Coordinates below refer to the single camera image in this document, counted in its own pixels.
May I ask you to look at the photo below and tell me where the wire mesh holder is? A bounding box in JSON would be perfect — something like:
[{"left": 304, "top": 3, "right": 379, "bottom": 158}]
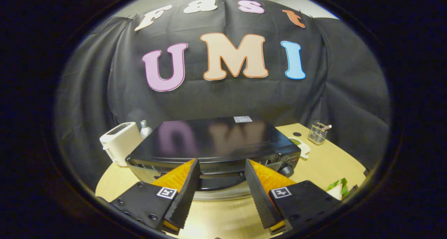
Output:
[{"left": 308, "top": 124, "right": 329, "bottom": 145}]

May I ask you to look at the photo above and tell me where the black toaster oven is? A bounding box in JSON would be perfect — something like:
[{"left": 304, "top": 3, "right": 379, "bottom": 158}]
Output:
[{"left": 125, "top": 116, "right": 302, "bottom": 201}]

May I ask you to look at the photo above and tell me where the white divided seed dish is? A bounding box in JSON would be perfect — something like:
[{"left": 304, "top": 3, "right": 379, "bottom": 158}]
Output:
[{"left": 288, "top": 137, "right": 310, "bottom": 159}]

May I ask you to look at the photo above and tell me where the sandwich with lettuce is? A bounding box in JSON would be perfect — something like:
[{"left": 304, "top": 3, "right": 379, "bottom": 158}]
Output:
[{"left": 327, "top": 178, "right": 350, "bottom": 201}]

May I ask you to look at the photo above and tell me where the small clear bottle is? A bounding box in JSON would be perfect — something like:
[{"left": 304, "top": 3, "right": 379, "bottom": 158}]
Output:
[{"left": 140, "top": 120, "right": 153, "bottom": 139}]

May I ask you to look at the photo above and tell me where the white toaster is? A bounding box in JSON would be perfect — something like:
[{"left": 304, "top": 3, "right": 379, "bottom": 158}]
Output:
[{"left": 100, "top": 122, "right": 143, "bottom": 167}]

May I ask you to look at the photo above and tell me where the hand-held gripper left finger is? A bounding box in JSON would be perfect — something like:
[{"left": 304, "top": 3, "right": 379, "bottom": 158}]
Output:
[{"left": 110, "top": 158, "right": 201, "bottom": 235}]

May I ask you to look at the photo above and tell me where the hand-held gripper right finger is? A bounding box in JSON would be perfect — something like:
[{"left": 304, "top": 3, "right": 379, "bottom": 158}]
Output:
[{"left": 244, "top": 159, "right": 341, "bottom": 235}]

